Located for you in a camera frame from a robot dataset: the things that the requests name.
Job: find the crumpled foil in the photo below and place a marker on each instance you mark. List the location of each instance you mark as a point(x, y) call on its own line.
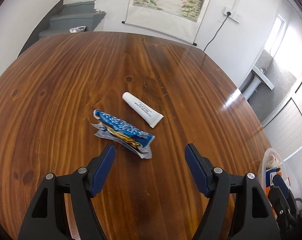
point(77, 29)

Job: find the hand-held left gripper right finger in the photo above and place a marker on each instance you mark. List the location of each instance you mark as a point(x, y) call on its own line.
point(197, 170)

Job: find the bright window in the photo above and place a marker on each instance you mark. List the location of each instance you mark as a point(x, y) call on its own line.
point(275, 37)

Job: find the white panelled door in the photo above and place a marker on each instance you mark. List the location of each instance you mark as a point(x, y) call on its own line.
point(288, 127)

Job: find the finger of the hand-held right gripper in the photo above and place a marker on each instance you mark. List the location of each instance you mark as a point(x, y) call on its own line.
point(282, 187)

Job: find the metal faucet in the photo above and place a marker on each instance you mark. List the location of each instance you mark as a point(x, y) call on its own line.
point(262, 69)

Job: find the small white tube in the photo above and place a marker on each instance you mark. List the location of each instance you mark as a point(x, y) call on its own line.
point(143, 110)

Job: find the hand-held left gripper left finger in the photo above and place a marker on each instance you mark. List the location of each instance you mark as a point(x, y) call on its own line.
point(103, 170)

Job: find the white pedestal sink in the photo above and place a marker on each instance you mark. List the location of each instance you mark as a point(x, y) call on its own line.
point(253, 85)

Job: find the clear plastic container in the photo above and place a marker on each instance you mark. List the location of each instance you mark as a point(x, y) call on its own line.
point(263, 170)

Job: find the wooden desktop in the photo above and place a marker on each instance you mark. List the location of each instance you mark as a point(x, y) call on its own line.
point(66, 80)

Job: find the blue snack wrapper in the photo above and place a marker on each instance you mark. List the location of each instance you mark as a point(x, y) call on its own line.
point(121, 127)

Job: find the white wall socket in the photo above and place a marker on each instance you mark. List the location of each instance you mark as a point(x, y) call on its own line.
point(232, 13)

